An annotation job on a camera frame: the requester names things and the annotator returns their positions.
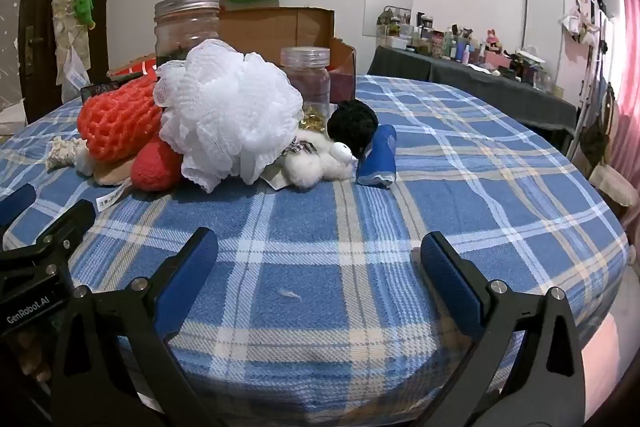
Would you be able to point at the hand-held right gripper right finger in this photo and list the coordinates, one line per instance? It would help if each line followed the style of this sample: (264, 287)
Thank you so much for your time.
(450, 277)

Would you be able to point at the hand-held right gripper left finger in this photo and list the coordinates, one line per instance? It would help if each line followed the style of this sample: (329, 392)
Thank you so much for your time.
(190, 267)

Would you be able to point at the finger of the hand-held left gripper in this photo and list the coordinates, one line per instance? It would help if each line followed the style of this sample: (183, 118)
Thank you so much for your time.
(65, 229)
(15, 204)

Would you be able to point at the red knit ball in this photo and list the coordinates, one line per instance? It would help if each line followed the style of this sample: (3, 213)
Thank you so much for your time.
(155, 167)

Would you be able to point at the red foam mesh net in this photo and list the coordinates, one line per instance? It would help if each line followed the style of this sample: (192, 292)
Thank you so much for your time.
(120, 117)

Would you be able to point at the blue foam roll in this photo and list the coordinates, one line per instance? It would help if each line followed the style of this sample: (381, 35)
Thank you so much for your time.
(377, 157)

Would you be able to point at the white plush bear plaid bow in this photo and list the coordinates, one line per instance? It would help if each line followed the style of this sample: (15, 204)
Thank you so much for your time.
(310, 167)

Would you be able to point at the white mesh bath pouf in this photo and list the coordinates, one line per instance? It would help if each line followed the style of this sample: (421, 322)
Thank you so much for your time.
(230, 107)

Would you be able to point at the black yarn pompom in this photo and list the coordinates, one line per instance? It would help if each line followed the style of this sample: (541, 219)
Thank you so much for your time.
(352, 122)

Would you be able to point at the cardboard box red lining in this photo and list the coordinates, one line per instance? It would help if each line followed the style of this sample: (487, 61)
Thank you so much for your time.
(270, 32)

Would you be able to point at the person's left hand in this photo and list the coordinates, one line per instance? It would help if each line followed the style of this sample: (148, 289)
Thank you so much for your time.
(32, 357)

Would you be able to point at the blue plaid blanket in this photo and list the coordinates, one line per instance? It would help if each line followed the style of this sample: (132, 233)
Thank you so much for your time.
(350, 207)

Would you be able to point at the clear plastic bag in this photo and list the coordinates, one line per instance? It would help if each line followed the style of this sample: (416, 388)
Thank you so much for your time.
(75, 77)

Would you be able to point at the brown paper bag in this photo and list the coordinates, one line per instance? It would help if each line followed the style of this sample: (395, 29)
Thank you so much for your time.
(65, 32)

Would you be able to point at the table with dark cloth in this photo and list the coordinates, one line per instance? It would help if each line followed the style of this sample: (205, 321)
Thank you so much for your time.
(475, 92)

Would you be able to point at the cream cloth bag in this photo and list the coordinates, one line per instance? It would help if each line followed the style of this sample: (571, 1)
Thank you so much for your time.
(612, 184)

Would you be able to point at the green plush toy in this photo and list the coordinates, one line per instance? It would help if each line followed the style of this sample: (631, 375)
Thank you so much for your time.
(83, 7)

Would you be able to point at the small clear plastic jar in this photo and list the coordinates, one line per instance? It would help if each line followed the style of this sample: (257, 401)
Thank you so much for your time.
(305, 77)

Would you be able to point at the large glass jar metal lid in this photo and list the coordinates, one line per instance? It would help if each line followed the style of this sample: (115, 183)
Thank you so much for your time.
(185, 32)

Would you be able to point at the row of cosmetic bottles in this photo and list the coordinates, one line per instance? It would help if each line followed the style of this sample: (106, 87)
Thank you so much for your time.
(450, 44)

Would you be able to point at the white cabinet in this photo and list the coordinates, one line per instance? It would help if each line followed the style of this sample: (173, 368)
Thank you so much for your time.
(550, 17)

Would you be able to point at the pink curtain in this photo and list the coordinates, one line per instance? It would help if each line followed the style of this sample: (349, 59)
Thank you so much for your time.
(630, 57)

